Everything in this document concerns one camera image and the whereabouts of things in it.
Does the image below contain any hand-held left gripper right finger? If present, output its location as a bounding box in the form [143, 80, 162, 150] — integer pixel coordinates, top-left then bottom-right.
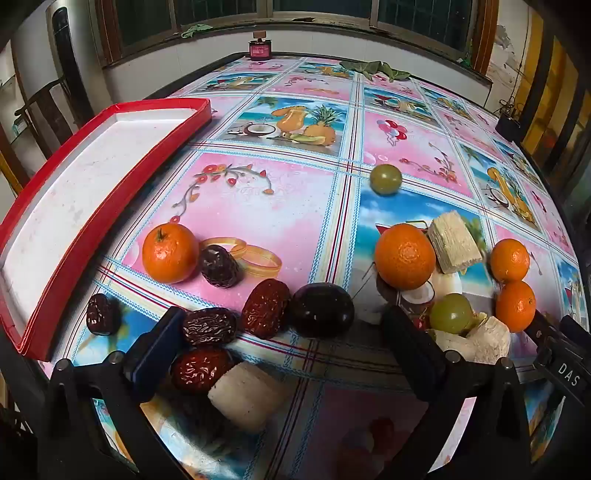
[374, 305, 536, 480]

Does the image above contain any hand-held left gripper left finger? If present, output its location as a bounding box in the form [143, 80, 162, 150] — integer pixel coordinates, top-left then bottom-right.
[46, 305, 222, 480]

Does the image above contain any small red jar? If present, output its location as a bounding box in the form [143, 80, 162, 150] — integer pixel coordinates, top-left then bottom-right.
[248, 30, 273, 61]

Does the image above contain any small black box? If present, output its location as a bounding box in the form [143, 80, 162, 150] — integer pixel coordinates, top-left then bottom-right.
[495, 113, 522, 141]

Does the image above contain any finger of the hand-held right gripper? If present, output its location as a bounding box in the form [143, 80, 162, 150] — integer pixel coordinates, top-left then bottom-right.
[561, 316, 591, 346]
[526, 311, 561, 356]

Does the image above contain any green grape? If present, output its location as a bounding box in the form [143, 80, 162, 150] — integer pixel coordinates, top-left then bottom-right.
[370, 164, 402, 195]
[429, 293, 475, 334]

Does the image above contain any wooden framed window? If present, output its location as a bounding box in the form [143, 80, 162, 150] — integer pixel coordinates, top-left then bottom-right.
[95, 0, 499, 75]

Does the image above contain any large orange mandarin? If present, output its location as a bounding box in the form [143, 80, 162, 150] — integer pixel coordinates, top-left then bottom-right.
[374, 223, 437, 291]

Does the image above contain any green leaf cluster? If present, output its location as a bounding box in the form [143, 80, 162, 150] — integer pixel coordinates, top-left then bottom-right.
[339, 59, 411, 83]

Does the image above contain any dark red dried date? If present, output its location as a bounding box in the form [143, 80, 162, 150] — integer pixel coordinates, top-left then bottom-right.
[86, 294, 122, 336]

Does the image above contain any yellow panelled door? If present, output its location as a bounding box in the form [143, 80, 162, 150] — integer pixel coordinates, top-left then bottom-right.
[517, 14, 591, 185]

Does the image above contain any dark wooden chair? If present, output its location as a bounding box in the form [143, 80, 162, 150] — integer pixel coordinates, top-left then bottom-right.
[14, 78, 79, 158]

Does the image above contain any beige hexagonal pastry block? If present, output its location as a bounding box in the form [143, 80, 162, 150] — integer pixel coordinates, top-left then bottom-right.
[427, 328, 476, 361]
[466, 316, 512, 365]

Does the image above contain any dark brown dried date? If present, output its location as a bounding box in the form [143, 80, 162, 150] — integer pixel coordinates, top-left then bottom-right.
[181, 308, 238, 348]
[199, 245, 242, 288]

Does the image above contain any printed pink blue tablecloth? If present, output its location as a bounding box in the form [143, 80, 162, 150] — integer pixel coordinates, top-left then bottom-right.
[39, 55, 583, 480]

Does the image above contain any red tray with white inside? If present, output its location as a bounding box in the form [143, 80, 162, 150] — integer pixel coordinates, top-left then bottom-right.
[0, 98, 212, 361]

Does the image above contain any pale layered wafer block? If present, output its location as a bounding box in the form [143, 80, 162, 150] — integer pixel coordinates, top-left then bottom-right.
[427, 210, 485, 274]

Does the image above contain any white pastry block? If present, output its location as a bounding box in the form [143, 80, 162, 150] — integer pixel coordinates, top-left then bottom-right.
[208, 361, 287, 433]

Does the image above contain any dark purple plum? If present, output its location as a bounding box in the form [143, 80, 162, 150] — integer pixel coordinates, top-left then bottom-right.
[289, 283, 355, 339]

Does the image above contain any tall dark air conditioner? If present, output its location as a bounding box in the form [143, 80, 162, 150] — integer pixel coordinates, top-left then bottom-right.
[46, 2, 100, 134]

